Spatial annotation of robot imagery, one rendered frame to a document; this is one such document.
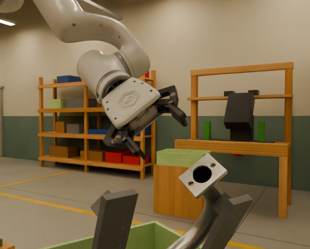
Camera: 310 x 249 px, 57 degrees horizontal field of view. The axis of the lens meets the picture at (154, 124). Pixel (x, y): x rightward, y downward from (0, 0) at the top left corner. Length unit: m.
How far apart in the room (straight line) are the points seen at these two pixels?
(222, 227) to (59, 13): 0.55
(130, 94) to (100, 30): 0.22
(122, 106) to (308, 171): 5.04
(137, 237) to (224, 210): 0.40
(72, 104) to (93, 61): 6.23
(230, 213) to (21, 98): 8.92
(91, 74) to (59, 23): 0.15
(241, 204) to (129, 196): 0.16
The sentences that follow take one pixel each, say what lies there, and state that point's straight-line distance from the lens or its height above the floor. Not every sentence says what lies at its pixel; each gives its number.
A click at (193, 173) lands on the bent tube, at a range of 0.41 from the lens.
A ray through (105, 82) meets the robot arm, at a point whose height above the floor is 1.31.
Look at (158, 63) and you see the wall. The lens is 6.23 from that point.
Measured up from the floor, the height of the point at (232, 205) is 1.12.
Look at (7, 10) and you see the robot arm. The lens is 0.98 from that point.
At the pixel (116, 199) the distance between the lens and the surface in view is 0.35.
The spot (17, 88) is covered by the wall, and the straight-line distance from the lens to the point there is 9.37.
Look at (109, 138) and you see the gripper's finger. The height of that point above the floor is 1.20.
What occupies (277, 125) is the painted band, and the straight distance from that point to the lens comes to 5.41.
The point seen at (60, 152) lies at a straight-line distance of 7.25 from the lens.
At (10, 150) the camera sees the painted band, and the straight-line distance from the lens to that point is 9.66.
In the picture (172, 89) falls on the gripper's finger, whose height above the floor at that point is 1.29.
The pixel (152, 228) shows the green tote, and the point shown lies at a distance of 0.81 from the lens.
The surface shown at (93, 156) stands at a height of 0.35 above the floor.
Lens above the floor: 1.24
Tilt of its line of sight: 2 degrees down
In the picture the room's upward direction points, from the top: straight up
